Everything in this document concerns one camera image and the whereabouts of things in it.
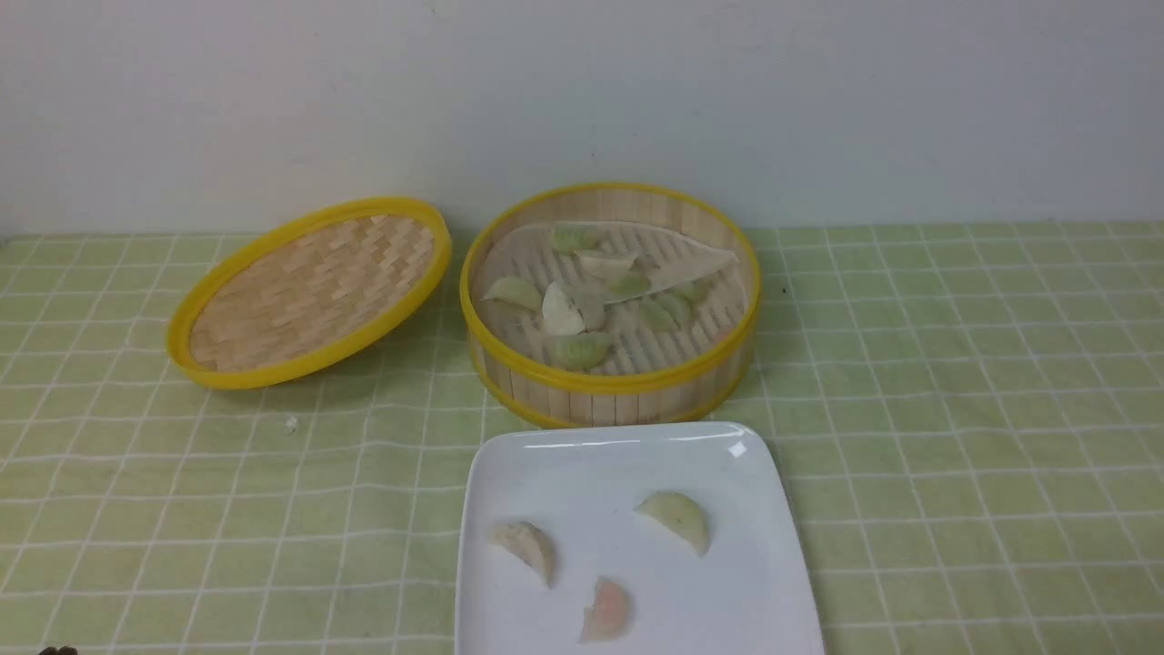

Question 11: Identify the pale green dumpling steamer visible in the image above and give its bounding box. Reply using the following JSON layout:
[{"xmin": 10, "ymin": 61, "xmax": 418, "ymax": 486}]
[{"xmin": 481, "ymin": 277, "xmax": 542, "ymax": 312}]

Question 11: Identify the pale green dumpling on plate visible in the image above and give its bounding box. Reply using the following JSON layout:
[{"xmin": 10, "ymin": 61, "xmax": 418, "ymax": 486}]
[{"xmin": 636, "ymin": 490, "xmax": 711, "ymax": 557}]

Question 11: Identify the white square plate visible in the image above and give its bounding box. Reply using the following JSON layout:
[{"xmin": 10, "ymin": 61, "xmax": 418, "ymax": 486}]
[{"xmin": 454, "ymin": 420, "xmax": 826, "ymax": 654}]

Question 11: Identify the white dumpling on plate left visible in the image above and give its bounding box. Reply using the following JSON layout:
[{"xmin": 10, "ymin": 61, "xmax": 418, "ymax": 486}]
[{"xmin": 490, "ymin": 519, "xmax": 558, "ymax": 589}]

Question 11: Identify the pink dumpling on plate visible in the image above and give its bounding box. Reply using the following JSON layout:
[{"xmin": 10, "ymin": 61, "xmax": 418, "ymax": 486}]
[{"xmin": 579, "ymin": 576, "xmax": 632, "ymax": 643}]

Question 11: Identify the white dumpling in steamer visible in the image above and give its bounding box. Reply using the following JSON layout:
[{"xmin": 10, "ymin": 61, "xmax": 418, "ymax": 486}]
[{"xmin": 541, "ymin": 279, "xmax": 587, "ymax": 337}]

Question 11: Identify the green dumpling steamer front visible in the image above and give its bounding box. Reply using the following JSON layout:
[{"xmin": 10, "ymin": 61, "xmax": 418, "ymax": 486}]
[{"xmin": 549, "ymin": 332, "xmax": 613, "ymax": 370}]

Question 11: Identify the bamboo steamer basket yellow rim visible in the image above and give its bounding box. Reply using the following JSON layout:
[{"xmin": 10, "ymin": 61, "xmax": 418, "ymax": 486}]
[{"xmin": 460, "ymin": 183, "xmax": 762, "ymax": 428}]

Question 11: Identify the white dumpling steamer centre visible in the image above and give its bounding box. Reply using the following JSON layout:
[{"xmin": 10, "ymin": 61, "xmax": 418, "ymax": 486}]
[{"xmin": 574, "ymin": 249, "xmax": 637, "ymax": 282}]

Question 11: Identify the green dumpling steamer back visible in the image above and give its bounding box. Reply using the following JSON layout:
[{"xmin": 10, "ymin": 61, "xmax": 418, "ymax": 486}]
[{"xmin": 549, "ymin": 223, "xmax": 602, "ymax": 254}]

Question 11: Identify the bamboo steamer lid yellow rim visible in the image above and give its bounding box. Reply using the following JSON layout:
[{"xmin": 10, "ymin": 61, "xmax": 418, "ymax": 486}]
[{"xmin": 166, "ymin": 197, "xmax": 452, "ymax": 390}]

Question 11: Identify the green checked tablecloth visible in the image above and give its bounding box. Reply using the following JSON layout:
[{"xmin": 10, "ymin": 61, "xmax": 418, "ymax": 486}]
[{"xmin": 1, "ymin": 225, "xmax": 1163, "ymax": 654}]

